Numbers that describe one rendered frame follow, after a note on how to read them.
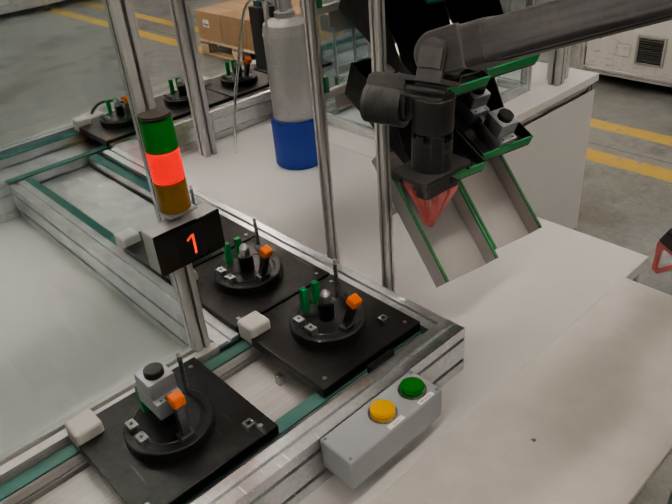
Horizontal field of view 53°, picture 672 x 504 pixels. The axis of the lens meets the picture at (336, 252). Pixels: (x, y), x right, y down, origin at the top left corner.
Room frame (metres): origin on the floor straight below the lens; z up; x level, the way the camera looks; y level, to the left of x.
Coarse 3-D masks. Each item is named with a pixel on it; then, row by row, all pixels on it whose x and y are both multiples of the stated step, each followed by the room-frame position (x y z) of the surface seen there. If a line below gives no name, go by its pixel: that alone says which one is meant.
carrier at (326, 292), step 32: (320, 288) 1.10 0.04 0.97; (352, 288) 1.09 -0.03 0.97; (256, 320) 0.99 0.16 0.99; (288, 320) 1.01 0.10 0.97; (320, 320) 0.97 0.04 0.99; (416, 320) 0.97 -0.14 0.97; (288, 352) 0.91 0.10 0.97; (320, 352) 0.91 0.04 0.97; (352, 352) 0.90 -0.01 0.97; (384, 352) 0.91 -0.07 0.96; (320, 384) 0.83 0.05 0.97
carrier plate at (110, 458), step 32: (192, 384) 0.85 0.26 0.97; (224, 384) 0.85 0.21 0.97; (224, 416) 0.77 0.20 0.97; (256, 416) 0.77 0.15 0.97; (96, 448) 0.73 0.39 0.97; (224, 448) 0.71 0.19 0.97; (256, 448) 0.72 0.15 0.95; (128, 480) 0.66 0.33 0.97; (160, 480) 0.66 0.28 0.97; (192, 480) 0.65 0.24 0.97
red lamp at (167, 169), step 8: (176, 152) 0.94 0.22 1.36; (152, 160) 0.92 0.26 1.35; (160, 160) 0.92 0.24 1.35; (168, 160) 0.92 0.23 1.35; (176, 160) 0.93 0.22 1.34; (152, 168) 0.93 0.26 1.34; (160, 168) 0.92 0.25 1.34; (168, 168) 0.92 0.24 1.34; (176, 168) 0.93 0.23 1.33; (152, 176) 0.93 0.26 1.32; (160, 176) 0.92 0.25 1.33; (168, 176) 0.92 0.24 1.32; (176, 176) 0.93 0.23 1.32; (184, 176) 0.94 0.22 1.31; (160, 184) 0.92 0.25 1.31; (168, 184) 0.92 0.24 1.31
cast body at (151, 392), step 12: (156, 360) 0.79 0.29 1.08; (144, 372) 0.75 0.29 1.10; (156, 372) 0.75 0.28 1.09; (168, 372) 0.76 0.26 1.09; (144, 384) 0.74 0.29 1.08; (156, 384) 0.74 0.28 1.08; (168, 384) 0.75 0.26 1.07; (144, 396) 0.75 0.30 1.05; (156, 396) 0.73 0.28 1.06; (156, 408) 0.72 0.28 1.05; (168, 408) 0.73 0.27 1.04
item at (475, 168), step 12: (360, 72) 1.23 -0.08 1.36; (396, 72) 1.33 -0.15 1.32; (348, 84) 1.26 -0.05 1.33; (360, 84) 1.23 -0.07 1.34; (348, 96) 1.26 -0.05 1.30; (360, 96) 1.23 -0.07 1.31; (396, 132) 1.13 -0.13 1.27; (408, 132) 1.19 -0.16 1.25; (456, 132) 1.18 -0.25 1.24; (396, 144) 1.14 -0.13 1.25; (408, 144) 1.16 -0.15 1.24; (456, 144) 1.18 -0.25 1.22; (468, 144) 1.15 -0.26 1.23; (408, 156) 1.11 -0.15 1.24; (468, 156) 1.15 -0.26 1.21; (480, 156) 1.13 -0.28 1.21; (480, 168) 1.11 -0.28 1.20
